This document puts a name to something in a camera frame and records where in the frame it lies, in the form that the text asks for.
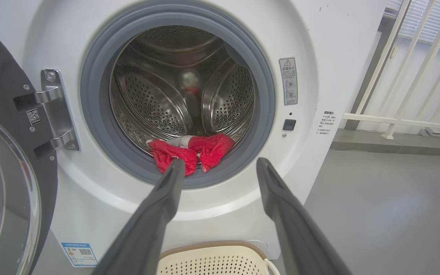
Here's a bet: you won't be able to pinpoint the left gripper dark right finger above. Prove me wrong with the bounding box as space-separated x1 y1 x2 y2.
256 157 352 275

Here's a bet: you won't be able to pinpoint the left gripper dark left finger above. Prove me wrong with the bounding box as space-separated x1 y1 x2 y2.
92 159 186 275

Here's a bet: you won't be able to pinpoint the red and white garment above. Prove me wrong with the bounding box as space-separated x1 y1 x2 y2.
146 133 236 176

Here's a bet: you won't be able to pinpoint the cream basket with brown rim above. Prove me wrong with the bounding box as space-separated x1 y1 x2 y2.
157 241 281 275

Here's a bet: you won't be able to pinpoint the stainless steel washing machine drum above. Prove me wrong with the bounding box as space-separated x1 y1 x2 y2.
109 26 256 153

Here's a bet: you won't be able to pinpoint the metal door hinge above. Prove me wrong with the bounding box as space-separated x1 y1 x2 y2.
14 69 80 159

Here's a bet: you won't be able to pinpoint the white washing machine body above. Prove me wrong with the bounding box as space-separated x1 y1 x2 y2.
0 0 387 275

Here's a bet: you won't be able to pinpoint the round white drain cover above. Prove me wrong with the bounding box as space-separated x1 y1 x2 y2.
245 239 268 254

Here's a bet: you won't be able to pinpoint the blue energy label sticker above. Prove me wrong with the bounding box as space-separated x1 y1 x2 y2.
61 242 98 267

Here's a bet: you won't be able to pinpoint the black printed text sticker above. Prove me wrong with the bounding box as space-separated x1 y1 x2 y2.
318 111 335 137

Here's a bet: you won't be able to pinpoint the white railing fence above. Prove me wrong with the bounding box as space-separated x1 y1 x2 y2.
343 0 440 140

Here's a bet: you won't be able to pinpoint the grey warning label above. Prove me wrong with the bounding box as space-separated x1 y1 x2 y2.
279 57 298 106

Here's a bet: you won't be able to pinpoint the small QR code sticker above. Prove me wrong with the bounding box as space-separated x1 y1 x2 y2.
26 108 42 126

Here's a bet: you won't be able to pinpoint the white window blinds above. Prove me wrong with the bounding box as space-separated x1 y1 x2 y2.
384 0 440 52

